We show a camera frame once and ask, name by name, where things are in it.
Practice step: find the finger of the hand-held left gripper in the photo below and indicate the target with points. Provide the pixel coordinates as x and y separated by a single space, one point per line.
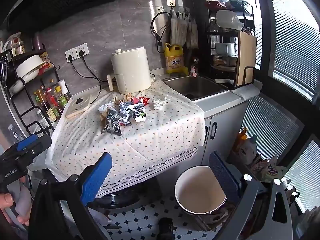
26 143

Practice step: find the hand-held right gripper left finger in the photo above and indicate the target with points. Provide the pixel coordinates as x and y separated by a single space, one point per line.
97 177

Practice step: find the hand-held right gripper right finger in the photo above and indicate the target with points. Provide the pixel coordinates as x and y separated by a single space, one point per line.
222 177

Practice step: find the white round bin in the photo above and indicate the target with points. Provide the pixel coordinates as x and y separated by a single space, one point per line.
200 195

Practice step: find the pile of wrappers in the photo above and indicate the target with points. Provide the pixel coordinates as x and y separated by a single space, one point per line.
117 120

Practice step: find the white plastic bag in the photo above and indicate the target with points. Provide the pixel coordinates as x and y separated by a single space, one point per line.
160 103

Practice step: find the person's left hand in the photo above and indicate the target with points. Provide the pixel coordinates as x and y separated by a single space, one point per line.
6 201

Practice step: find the clear plastic bottle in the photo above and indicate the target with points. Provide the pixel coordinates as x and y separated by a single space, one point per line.
15 133

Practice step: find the white laundry detergent bottle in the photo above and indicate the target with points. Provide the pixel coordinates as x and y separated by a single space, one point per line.
247 151

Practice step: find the narrow grey cabinet door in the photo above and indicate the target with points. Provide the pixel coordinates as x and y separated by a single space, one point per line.
205 145

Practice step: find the pink printed bag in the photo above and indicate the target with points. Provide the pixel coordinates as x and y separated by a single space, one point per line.
257 166

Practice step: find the orange bottle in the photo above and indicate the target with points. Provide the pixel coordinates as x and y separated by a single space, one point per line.
242 137

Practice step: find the plastic snack bag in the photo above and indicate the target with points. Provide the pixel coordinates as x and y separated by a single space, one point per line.
273 172

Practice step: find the wide grey cabinet door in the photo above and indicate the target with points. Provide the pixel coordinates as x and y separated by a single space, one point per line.
230 125

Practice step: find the cream flat appliance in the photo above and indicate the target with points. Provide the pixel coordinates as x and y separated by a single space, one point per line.
77 105

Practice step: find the floral white tablecloth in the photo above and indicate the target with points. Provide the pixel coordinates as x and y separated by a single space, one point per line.
150 140

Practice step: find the white shallow bowl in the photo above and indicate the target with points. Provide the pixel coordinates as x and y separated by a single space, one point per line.
27 77

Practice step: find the grey spray bottle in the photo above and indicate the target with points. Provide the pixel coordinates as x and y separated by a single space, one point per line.
291 192

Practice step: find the person's black shoe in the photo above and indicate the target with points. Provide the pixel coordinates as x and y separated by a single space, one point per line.
166 228

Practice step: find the white deep bowl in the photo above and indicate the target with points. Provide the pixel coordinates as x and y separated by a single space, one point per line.
28 65

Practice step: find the crumpled brown paper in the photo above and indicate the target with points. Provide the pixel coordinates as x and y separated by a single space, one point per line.
126 97

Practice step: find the red yellow packets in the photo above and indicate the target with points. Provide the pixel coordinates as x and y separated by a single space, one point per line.
45 60

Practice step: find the black spice rack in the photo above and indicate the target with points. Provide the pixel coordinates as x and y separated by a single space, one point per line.
25 54

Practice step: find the red packet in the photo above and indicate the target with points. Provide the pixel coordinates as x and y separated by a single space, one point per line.
143 100

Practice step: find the white cloth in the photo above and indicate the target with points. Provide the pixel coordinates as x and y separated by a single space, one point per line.
246 90

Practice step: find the small white dish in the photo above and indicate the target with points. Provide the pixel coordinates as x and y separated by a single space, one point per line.
221 81

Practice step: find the steel sink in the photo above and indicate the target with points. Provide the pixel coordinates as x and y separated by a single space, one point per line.
192 85

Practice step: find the purple cup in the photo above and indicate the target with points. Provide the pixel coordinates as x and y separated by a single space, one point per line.
37 41

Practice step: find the small pink bottle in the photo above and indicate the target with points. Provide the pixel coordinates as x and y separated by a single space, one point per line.
193 72

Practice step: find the cream air fryer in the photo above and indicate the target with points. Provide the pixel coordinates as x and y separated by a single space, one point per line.
131 70

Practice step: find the steel pan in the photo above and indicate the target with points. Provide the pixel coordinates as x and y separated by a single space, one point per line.
223 61

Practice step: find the chrome faucet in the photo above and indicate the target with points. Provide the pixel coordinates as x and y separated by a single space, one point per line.
196 61

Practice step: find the wooden cutting board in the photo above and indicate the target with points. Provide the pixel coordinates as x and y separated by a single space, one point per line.
246 57

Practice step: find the yellow detergent bottle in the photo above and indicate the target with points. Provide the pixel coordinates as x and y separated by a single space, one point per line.
175 60

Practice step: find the white pot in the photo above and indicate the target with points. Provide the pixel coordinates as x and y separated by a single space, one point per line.
225 48

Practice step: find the hanging paper packet bundle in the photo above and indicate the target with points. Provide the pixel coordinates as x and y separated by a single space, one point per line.
192 32
178 28

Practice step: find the black dish rack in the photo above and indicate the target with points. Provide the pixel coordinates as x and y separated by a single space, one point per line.
209 30

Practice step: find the white window blinds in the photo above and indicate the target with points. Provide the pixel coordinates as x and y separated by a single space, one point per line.
292 42

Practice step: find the large white bowl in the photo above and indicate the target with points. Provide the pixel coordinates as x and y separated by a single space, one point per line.
227 18

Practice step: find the white wall socket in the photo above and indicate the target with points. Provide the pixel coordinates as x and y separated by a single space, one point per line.
70 54
82 50

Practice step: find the metal wall hook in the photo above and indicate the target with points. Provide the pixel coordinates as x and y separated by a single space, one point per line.
171 3

